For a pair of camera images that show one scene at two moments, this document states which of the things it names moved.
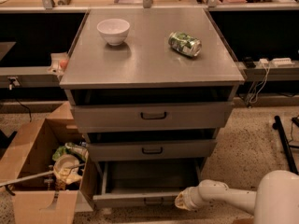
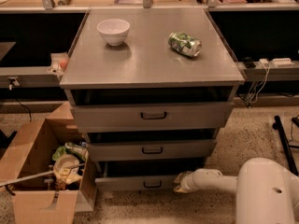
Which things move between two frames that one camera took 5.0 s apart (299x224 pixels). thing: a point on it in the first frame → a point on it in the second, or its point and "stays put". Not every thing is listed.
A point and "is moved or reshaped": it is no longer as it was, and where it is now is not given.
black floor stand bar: (277, 125) stays put
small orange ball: (64, 63) stays put
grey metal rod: (4, 183) stays put
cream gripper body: (197, 194) → (189, 181)
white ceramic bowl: (114, 31) stays put
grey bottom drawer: (141, 184) is moved or reshaped
